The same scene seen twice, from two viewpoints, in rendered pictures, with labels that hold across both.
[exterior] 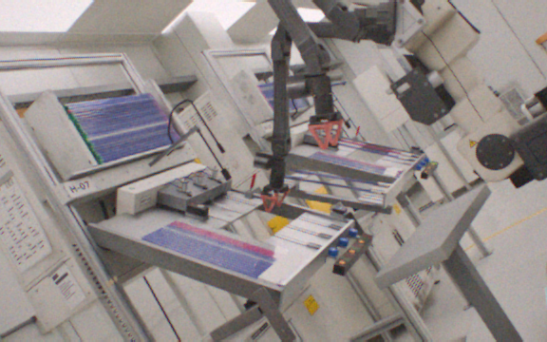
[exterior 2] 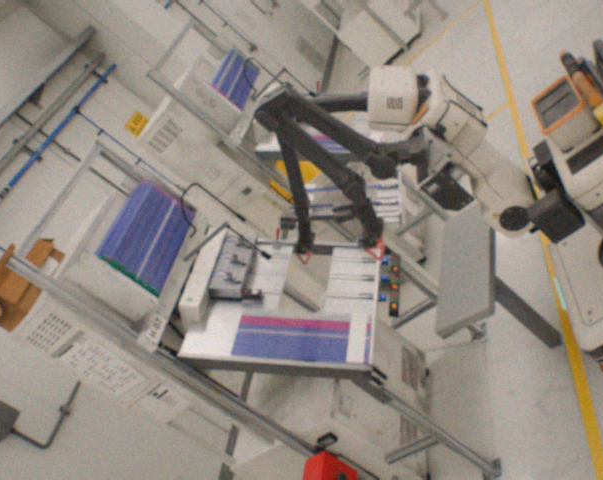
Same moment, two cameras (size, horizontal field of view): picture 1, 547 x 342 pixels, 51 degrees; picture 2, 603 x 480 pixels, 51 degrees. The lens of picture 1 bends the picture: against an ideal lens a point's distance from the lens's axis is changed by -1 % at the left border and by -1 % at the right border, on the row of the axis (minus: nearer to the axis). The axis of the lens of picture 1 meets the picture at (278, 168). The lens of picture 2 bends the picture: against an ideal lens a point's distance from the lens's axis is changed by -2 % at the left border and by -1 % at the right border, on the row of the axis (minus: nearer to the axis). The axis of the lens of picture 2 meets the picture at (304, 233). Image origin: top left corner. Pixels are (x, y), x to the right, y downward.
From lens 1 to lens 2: 1.11 m
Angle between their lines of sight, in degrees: 25
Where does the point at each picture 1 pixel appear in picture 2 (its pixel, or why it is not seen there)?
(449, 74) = (467, 163)
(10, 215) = (93, 361)
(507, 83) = not seen: outside the picture
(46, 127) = (94, 282)
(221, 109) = (186, 124)
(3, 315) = (57, 386)
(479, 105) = (498, 188)
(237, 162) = (218, 169)
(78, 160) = (139, 301)
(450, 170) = (385, 35)
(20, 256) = (113, 386)
